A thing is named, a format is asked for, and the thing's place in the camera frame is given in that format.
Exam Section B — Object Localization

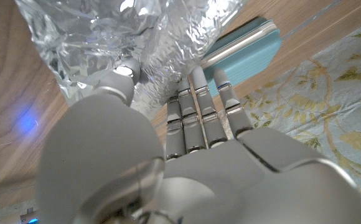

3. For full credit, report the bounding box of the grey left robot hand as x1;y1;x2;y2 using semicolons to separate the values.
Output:
35;57;361;224

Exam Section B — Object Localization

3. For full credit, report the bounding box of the aluminum foil roll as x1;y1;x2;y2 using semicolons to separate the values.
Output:
14;0;246;121

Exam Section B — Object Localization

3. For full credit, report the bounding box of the teal soap box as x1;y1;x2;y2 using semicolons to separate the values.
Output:
199;17;283;97

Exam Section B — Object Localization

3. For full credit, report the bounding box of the floral printed backdrop cloth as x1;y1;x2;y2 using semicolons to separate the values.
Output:
236;20;361;203

